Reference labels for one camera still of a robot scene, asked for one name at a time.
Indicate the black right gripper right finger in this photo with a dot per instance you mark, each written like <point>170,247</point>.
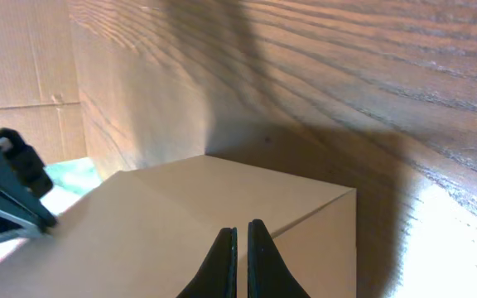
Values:
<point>268,275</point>

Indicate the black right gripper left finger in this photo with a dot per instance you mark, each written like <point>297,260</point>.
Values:
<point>217,275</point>

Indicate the cardboard box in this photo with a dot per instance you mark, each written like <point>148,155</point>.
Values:
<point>145,233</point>

